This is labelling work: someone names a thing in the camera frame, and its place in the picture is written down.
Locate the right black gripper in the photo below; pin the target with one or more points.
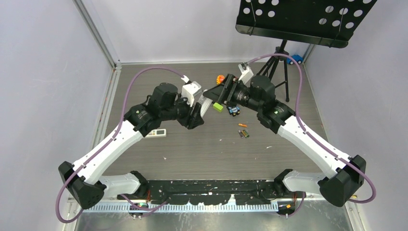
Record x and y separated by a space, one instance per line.
219 93

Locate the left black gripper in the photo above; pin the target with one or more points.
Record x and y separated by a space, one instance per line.
192 117

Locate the gold green battery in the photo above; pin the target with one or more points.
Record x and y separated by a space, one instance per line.
245 133

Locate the white remote control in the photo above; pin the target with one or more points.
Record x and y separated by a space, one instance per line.
205 104
156 133

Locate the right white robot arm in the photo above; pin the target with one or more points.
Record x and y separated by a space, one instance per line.
340 176

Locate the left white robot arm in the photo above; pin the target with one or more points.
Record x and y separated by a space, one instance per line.
84 178

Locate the green block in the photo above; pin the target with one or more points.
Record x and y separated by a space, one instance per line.
218 107

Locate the orange yellow toy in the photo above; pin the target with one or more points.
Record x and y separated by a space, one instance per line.
220 79

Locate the blue owl toy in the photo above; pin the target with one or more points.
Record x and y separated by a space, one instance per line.
234 111

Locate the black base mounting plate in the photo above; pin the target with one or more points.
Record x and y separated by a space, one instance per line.
159 196

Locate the blue toy car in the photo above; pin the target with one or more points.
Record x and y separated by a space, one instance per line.
294 59

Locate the black perforated music stand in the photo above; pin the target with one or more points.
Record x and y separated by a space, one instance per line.
329 23

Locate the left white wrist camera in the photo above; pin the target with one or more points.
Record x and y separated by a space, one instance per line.
191 91

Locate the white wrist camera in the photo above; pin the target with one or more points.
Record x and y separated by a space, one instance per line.
191 91
246 72

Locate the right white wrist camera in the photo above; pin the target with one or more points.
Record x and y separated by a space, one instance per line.
246 72

